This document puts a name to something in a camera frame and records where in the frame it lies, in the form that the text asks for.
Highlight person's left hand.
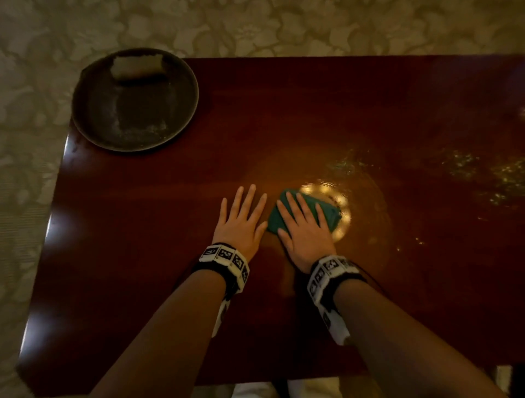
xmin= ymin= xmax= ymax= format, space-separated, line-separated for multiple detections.
xmin=212 ymin=184 xmax=268 ymax=263

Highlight person's right hand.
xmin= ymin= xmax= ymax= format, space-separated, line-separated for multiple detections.
xmin=276 ymin=191 xmax=338 ymax=274

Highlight green cleaning cloth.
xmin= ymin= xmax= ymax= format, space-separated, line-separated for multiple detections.
xmin=267 ymin=189 xmax=342 ymax=235

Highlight person's right forearm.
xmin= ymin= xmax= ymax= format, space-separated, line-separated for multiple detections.
xmin=333 ymin=279 xmax=509 ymax=398

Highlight person's left forearm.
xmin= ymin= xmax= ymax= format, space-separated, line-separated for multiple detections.
xmin=88 ymin=269 xmax=227 ymax=398

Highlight left wristband with marker tags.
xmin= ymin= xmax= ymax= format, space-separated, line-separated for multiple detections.
xmin=192 ymin=243 xmax=250 ymax=339

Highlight wristband with marker tags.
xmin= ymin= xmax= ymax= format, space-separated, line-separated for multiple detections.
xmin=192 ymin=243 xmax=250 ymax=339
xmin=307 ymin=255 xmax=367 ymax=346

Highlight right wristband with marker tags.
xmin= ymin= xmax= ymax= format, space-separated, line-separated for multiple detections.
xmin=307 ymin=255 xmax=367 ymax=346

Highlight dark round metal plate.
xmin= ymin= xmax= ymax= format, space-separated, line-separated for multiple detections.
xmin=72 ymin=48 xmax=199 ymax=153

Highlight person's white trousers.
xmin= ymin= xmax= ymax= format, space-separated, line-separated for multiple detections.
xmin=232 ymin=377 xmax=343 ymax=398

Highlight beige rectangular sponge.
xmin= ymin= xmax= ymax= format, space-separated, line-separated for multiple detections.
xmin=110 ymin=54 xmax=165 ymax=81

